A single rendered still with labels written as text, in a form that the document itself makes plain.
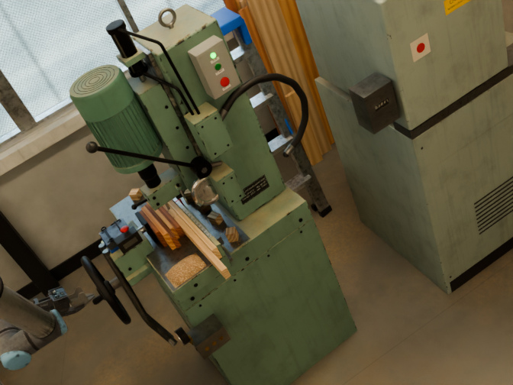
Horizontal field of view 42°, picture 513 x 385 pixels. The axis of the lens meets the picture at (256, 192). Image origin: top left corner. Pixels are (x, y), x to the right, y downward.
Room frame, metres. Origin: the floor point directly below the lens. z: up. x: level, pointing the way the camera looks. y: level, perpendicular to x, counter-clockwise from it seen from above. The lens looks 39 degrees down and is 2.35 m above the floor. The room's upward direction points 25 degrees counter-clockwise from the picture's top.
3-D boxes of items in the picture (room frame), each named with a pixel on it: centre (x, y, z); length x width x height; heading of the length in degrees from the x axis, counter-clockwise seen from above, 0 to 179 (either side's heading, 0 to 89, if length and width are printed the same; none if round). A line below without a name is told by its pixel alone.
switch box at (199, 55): (1.83, -0.04, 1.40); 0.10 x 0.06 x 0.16; 107
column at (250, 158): (1.96, 0.03, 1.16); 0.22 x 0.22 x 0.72; 17
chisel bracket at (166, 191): (1.87, 0.29, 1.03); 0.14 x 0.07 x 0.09; 107
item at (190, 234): (1.75, 0.27, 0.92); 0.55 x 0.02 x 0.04; 17
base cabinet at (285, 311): (1.91, 0.19, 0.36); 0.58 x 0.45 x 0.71; 107
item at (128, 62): (1.91, 0.17, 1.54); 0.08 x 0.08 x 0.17; 17
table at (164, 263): (1.83, 0.40, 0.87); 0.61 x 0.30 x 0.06; 17
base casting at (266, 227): (1.91, 0.19, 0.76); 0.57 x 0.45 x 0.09; 107
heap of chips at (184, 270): (1.60, 0.31, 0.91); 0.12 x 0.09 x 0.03; 106
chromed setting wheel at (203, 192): (1.79, 0.14, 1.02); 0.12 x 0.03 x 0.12; 107
